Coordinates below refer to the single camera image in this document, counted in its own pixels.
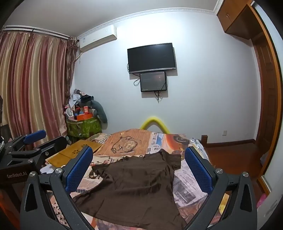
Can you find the pile of papers and clutter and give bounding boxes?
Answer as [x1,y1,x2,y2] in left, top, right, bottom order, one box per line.
[64,89,94,119]

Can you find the striped red beige curtain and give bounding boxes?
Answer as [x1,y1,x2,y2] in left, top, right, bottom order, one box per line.
[1,31,78,145]

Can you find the orange box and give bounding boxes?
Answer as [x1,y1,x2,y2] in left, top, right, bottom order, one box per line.
[76,113,93,121]

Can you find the small red box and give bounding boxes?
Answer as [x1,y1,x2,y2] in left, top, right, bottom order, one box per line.
[83,106,89,114]

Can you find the newspaper print bed sheet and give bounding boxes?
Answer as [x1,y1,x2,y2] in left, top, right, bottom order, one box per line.
[71,129,208,229]

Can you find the wooden bed post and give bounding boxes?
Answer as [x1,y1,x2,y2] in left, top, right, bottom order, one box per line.
[200,135,208,147]

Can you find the brown wooden door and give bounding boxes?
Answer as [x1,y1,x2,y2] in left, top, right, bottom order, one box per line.
[251,1,282,176]

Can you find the small black wall monitor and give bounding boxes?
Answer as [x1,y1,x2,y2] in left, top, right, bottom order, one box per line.
[140,71,167,92]

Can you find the yellow foam arch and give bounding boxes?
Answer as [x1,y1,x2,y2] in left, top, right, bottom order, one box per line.
[140,116,170,134]

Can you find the green patterned storage bag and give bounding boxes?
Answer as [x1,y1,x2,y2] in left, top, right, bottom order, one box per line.
[66,117,102,142]

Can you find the dark brown t-shirt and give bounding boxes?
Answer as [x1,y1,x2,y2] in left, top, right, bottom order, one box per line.
[73,150,186,229]

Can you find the wooden upper wall cabinet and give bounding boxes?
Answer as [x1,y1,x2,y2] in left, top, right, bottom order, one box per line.
[217,0,263,40]

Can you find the white wall air conditioner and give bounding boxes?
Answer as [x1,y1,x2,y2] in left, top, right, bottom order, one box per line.
[79,25,117,53]

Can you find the large black wall television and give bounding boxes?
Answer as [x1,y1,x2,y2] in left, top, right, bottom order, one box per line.
[127,43,176,73]

